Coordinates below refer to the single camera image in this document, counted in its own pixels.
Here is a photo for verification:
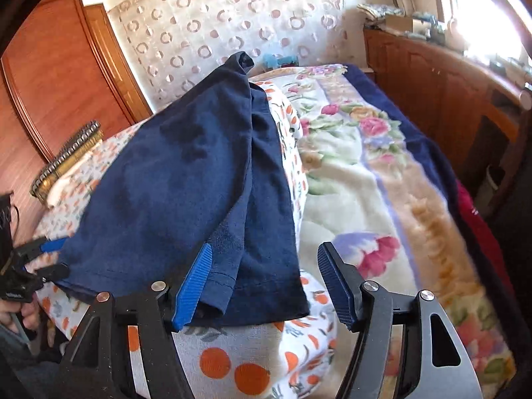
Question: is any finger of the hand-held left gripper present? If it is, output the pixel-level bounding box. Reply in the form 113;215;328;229
33;263;70;286
14;236;69;261

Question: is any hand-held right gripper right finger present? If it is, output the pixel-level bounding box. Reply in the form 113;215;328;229
318;241;485;399

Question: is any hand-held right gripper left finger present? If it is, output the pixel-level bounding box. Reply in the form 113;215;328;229
54;243;213;399

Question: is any navy blue t-shirt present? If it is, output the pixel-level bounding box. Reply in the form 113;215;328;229
54;52;312;328

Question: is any person's left hand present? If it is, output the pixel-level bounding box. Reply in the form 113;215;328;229
0;297;42;343

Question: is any brown patterned cushion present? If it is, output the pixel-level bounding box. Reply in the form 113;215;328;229
29;120;104;205

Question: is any orange-print white bed sheet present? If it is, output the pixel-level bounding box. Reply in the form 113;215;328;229
33;79;341;399

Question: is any floral fleece blanket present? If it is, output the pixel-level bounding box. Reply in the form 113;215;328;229
249;63;518;399

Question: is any red cloth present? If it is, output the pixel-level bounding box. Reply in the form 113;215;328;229
455;181;516;300

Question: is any wooden sideboard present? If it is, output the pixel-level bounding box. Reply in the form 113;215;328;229
363;25;532;217

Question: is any small blue object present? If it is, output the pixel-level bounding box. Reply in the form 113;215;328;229
264;53;300;69

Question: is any white circle-pattern lace cover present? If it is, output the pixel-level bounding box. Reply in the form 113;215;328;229
107;0;368;111

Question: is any cardboard box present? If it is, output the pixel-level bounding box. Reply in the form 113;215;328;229
384;14;416;36

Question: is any patterned folded cloth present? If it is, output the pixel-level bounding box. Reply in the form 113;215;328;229
358;3;405;22

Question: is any bright window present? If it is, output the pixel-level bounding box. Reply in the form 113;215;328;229
432;0;532;63

